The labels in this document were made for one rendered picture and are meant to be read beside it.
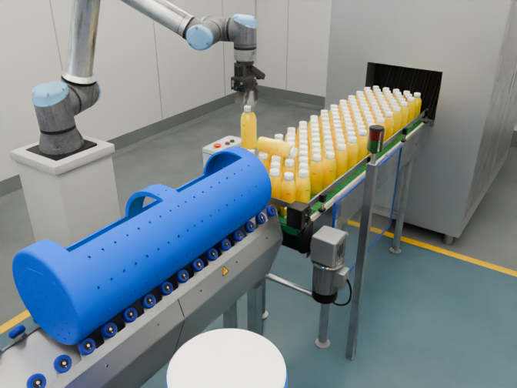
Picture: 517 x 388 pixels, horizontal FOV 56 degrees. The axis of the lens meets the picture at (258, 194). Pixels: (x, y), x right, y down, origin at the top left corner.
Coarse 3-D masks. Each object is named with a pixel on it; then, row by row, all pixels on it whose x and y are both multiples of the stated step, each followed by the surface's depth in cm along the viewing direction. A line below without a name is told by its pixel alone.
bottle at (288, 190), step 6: (282, 180) 202; (288, 180) 199; (294, 180) 201; (282, 186) 200; (288, 186) 199; (294, 186) 200; (282, 192) 201; (288, 192) 200; (294, 192) 201; (282, 198) 202; (288, 198) 201; (294, 198) 202; (282, 210) 204
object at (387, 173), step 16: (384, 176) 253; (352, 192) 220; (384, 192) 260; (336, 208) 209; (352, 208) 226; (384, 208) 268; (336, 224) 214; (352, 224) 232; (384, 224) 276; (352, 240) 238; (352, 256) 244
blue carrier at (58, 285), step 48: (144, 192) 153; (192, 192) 156; (240, 192) 169; (48, 240) 128; (96, 240) 130; (144, 240) 137; (192, 240) 151; (48, 288) 124; (96, 288) 124; (144, 288) 139
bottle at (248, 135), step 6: (246, 114) 205; (252, 114) 206; (246, 120) 205; (252, 120) 206; (246, 126) 206; (252, 126) 207; (246, 132) 208; (252, 132) 208; (246, 138) 209; (252, 138) 209; (246, 144) 210; (252, 144) 210
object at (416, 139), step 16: (416, 128) 304; (400, 144) 280; (416, 144) 303; (400, 160) 285; (400, 192) 323; (400, 208) 325; (320, 224) 210; (400, 224) 330; (288, 240) 226; (304, 240) 200; (400, 240) 338; (304, 256) 208; (304, 288) 256; (320, 320) 256; (320, 336) 259
